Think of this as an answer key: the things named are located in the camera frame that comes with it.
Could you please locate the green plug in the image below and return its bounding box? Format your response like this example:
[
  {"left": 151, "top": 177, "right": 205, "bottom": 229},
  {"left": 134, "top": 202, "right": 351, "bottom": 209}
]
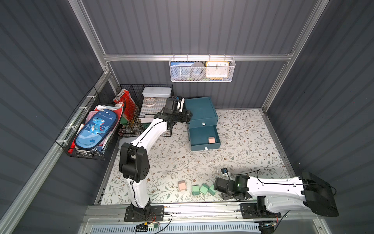
[
  {"left": 199, "top": 184, "right": 209, "bottom": 195},
  {"left": 192, "top": 185, "right": 200, "bottom": 196},
  {"left": 208, "top": 185, "right": 217, "bottom": 196}
]

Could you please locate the white flat box on table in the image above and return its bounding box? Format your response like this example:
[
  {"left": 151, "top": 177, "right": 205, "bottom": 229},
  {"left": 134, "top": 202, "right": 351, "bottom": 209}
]
[{"left": 118, "top": 137, "right": 133, "bottom": 149}]

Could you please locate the teal drawer cabinet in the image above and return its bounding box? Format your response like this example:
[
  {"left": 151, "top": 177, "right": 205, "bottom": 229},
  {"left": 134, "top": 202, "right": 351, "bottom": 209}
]
[{"left": 185, "top": 97, "right": 221, "bottom": 151}]

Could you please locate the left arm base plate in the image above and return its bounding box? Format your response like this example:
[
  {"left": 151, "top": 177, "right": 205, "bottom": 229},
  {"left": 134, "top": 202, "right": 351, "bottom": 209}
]
[{"left": 124, "top": 205, "right": 165, "bottom": 222}]

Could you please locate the pink plug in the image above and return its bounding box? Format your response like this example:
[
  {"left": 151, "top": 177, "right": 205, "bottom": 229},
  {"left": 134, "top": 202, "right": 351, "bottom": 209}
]
[
  {"left": 178, "top": 180, "right": 187, "bottom": 191},
  {"left": 208, "top": 137, "right": 216, "bottom": 144}
]

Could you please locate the red white booklet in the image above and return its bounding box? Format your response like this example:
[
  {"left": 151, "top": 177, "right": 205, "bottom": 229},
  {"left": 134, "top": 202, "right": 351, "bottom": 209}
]
[{"left": 113, "top": 88, "right": 138, "bottom": 122}]

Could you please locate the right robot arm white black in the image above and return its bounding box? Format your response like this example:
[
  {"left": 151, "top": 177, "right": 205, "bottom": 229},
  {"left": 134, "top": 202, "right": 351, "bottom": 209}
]
[{"left": 214, "top": 172, "right": 339, "bottom": 218}]

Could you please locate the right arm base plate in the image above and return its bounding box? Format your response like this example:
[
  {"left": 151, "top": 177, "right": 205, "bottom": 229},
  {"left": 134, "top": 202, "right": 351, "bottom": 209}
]
[{"left": 240, "top": 203, "right": 281, "bottom": 219}]

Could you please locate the white lidded plastic container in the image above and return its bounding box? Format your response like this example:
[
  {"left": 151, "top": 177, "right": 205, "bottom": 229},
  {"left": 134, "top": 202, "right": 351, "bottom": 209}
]
[{"left": 142, "top": 86, "right": 172, "bottom": 98}]

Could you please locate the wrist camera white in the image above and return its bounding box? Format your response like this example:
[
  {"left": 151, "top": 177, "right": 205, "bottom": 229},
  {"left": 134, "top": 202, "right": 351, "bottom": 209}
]
[
  {"left": 176, "top": 96, "right": 185, "bottom": 112},
  {"left": 221, "top": 168, "right": 229, "bottom": 177}
]

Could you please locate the grey tape roll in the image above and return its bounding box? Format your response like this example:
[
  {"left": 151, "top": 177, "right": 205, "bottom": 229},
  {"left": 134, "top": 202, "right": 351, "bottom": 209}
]
[{"left": 190, "top": 62, "right": 206, "bottom": 80}]

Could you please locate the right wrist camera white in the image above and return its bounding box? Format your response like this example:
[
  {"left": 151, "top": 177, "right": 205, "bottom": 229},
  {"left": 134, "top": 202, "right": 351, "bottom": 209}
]
[{"left": 221, "top": 168, "right": 229, "bottom": 177}]

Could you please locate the black wire side basket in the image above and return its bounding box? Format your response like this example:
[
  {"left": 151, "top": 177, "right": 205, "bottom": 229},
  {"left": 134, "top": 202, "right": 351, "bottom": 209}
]
[{"left": 56, "top": 89, "right": 126, "bottom": 160}]

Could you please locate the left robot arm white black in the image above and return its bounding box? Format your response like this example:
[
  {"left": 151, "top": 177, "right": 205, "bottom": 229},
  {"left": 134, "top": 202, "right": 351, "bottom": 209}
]
[{"left": 119, "top": 96, "right": 192, "bottom": 211}]

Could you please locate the floral table mat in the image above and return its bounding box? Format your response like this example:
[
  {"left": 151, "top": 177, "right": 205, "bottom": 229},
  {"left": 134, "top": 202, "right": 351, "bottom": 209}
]
[{"left": 100, "top": 109, "right": 302, "bottom": 205}]

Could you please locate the yellow white alarm clock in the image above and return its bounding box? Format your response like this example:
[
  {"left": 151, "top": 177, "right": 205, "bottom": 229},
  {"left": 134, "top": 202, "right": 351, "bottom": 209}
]
[{"left": 206, "top": 61, "right": 230, "bottom": 79}]

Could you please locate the clear tape roll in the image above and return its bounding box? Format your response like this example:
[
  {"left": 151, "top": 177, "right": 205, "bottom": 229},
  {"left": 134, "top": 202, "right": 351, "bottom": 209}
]
[{"left": 143, "top": 97, "right": 158, "bottom": 107}]

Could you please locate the black wire desk organizer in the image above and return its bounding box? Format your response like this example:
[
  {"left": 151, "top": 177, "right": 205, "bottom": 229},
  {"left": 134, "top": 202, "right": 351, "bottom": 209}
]
[{"left": 116, "top": 84, "right": 174, "bottom": 137}]

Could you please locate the blue box in basket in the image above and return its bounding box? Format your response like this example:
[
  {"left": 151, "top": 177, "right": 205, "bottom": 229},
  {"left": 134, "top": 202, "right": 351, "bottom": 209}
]
[{"left": 169, "top": 61, "right": 194, "bottom": 82}]

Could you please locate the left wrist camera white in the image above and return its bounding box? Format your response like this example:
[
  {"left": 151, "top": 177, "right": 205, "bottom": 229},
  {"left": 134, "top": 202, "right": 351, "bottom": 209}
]
[{"left": 176, "top": 96, "right": 185, "bottom": 112}]

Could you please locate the white wire wall basket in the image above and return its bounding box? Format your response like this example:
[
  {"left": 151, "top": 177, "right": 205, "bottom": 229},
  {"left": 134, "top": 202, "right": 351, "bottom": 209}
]
[{"left": 169, "top": 57, "right": 236, "bottom": 83}]

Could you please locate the blue dinosaur pencil case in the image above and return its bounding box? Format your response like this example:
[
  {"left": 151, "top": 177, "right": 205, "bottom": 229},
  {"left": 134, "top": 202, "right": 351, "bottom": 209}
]
[{"left": 74, "top": 109, "right": 118, "bottom": 151}]

